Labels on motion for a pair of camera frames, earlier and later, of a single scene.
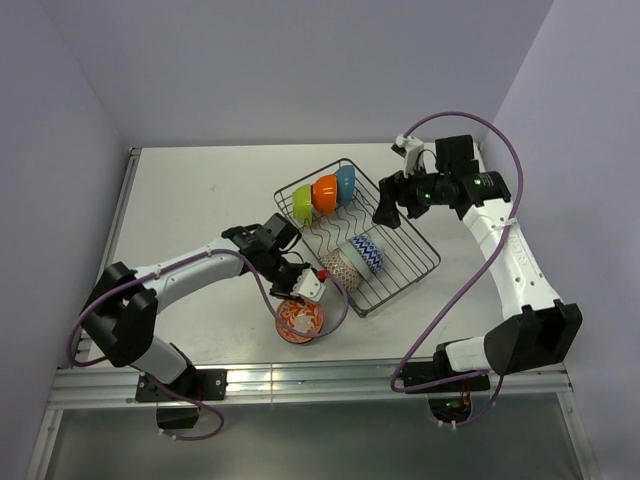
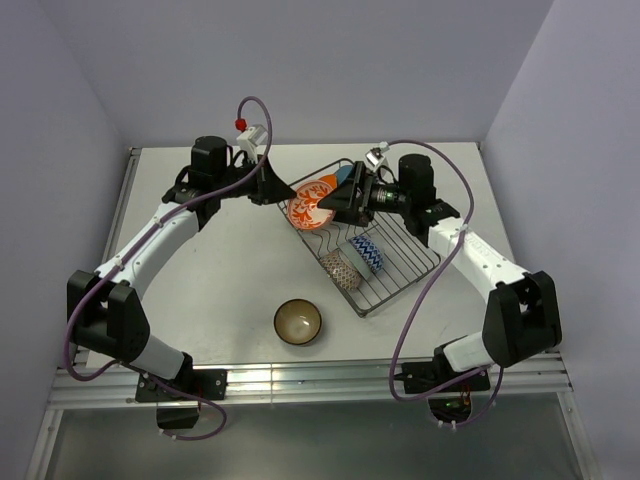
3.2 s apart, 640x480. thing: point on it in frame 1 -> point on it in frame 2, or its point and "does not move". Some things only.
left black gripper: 285,292 -> 269,188
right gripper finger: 391,188 -> 345,196
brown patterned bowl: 334,263 does not move
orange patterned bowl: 370,252 does not move
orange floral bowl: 303,315 -> 303,209
